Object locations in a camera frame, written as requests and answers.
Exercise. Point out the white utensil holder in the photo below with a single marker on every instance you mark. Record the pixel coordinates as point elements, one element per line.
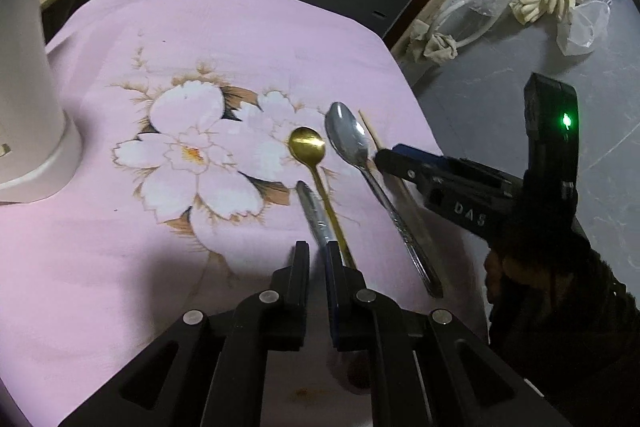
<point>30,82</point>

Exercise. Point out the clear hanging plastic bag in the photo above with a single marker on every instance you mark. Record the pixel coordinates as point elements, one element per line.
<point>582,29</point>

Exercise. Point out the wooden chopstick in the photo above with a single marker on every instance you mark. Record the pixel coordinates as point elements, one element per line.
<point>370,127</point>

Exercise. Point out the silver spoon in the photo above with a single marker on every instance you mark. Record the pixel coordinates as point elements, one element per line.
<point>347,132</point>

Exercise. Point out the beige cloth rag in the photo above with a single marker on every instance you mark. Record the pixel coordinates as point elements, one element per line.
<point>435,47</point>

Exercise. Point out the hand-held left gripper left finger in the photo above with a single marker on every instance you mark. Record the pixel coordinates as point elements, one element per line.
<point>300,287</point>

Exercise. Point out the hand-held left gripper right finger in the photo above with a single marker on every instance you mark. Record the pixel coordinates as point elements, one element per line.
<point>332,297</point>

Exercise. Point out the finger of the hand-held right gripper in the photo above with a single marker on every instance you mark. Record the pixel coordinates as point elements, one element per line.
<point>405,167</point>
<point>425,157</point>

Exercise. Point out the pink floral tablecloth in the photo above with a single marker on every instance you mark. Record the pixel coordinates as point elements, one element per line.
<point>150,257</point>

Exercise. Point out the person's right hand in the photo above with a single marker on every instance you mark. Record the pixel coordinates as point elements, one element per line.
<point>494,277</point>

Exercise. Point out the gold spoon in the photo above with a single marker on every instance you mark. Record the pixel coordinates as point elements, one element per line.
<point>306,146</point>

